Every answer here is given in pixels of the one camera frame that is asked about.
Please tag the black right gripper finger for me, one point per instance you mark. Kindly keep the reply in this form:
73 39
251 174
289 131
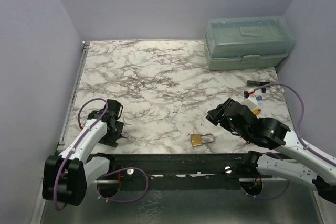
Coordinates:
218 112
215 121

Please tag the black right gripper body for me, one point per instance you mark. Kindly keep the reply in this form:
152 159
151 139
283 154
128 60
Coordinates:
224 120

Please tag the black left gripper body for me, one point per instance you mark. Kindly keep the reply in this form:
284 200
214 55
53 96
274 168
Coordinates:
114 134

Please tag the blue-handled screwdriver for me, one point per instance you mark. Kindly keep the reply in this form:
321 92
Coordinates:
258 98

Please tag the brass padlock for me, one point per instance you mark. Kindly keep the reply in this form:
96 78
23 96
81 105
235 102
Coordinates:
201 139

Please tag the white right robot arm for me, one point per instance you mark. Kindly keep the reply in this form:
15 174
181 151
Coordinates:
311 167

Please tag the black T-shaped tool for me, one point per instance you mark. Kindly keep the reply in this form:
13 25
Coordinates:
254 84

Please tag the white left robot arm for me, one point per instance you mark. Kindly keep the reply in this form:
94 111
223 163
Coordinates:
68 174

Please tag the green translucent plastic toolbox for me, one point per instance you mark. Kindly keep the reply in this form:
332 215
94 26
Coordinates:
246 43

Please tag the black base frame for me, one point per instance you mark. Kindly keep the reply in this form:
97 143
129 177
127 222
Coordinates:
182 171

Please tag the aluminium side rail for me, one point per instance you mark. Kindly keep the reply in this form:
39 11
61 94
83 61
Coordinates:
61 141

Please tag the yellow utility knife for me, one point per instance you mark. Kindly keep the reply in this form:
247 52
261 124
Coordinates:
256 111

